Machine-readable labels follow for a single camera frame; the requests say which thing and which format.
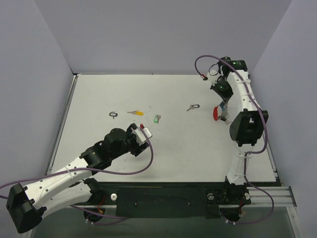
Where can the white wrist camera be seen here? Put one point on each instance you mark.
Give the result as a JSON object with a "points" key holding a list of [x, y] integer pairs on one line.
{"points": [[142, 134], [211, 76]]}

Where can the aluminium frame rail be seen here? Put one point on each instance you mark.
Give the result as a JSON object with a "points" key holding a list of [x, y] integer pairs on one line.
{"points": [[270, 215]]}

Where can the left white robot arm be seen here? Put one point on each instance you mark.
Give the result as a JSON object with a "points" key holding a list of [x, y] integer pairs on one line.
{"points": [[30, 200]]}

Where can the key with green tag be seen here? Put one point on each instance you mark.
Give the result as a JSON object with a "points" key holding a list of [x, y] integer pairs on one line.
{"points": [[157, 118]]}

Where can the red keyring with keys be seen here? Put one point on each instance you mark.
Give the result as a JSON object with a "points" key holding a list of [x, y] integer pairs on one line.
{"points": [[219, 114]]}

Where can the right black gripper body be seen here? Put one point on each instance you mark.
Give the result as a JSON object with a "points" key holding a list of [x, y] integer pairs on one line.
{"points": [[223, 112]]}

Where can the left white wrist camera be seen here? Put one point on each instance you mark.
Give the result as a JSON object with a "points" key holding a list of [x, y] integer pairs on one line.
{"points": [[142, 134]]}

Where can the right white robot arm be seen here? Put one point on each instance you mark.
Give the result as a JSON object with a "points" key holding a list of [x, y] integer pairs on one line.
{"points": [[242, 113]]}

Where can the key with yellow tag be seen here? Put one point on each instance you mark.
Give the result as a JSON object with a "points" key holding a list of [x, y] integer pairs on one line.
{"points": [[136, 112]]}

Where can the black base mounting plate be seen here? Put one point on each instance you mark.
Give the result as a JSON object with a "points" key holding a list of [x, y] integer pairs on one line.
{"points": [[167, 199]]}

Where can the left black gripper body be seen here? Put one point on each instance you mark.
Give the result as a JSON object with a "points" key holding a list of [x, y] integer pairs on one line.
{"points": [[138, 148]]}

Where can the key with black tag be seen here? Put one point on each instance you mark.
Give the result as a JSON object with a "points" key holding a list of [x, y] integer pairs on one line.
{"points": [[193, 106]]}

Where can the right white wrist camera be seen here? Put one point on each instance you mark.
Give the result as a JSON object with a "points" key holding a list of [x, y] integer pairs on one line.
{"points": [[211, 76]]}

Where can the key with blue tag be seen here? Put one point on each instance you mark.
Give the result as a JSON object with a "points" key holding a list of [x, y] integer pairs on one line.
{"points": [[223, 106]]}

